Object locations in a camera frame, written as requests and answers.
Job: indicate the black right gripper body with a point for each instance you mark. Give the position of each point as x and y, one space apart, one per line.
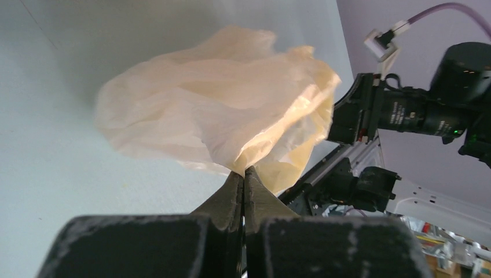
357 113

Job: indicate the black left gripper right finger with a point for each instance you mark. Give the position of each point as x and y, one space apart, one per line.
280 243

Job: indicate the translucent cream trash bag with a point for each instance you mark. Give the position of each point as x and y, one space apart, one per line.
228 104

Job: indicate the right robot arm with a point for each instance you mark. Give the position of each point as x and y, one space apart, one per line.
409 151

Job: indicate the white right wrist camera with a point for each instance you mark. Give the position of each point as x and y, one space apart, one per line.
381 45

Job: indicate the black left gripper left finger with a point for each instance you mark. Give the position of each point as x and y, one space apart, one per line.
205 243

